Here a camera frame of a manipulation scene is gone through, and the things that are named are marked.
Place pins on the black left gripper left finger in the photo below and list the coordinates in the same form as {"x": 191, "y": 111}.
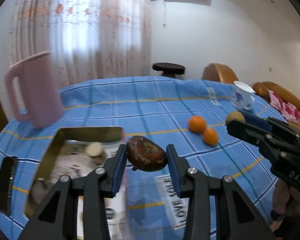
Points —
{"x": 56, "y": 216}

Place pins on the right hand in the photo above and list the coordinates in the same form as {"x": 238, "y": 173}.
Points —
{"x": 286, "y": 200}

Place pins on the blue plaid tablecloth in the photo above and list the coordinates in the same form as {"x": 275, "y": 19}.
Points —
{"x": 155, "y": 107}

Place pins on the black smartphone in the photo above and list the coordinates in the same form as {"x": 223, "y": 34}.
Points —
{"x": 7, "y": 174}

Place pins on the pink patterned cloth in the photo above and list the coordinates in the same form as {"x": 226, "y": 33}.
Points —
{"x": 287, "y": 110}

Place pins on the white floral curtain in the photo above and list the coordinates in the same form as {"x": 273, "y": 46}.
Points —
{"x": 87, "y": 39}

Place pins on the white mug blue print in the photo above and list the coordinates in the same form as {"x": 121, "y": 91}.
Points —
{"x": 243, "y": 96}

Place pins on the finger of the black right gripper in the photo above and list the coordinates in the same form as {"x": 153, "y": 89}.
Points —
{"x": 287, "y": 132}
{"x": 268, "y": 142}

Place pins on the dark round stool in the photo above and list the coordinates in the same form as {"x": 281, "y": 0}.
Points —
{"x": 169, "y": 69}

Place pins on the gold metal tin box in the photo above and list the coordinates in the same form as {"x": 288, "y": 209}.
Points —
{"x": 70, "y": 154}

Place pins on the pale round fruit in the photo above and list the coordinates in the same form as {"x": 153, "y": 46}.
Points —
{"x": 94, "y": 149}

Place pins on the brown leather sofa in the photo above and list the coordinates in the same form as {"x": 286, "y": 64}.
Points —
{"x": 261, "y": 89}

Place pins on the green-brown kiwi fruit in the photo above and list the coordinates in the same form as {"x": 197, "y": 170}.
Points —
{"x": 235, "y": 115}

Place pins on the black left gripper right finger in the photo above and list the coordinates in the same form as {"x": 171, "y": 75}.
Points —
{"x": 236, "y": 215}

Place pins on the dark brown passion fruit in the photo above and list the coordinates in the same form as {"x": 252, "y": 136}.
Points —
{"x": 145, "y": 155}

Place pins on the orange tangerine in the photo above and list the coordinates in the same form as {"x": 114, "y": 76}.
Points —
{"x": 197, "y": 124}
{"x": 210, "y": 136}

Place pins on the pink plastic pitcher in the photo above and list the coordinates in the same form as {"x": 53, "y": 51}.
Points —
{"x": 42, "y": 101}

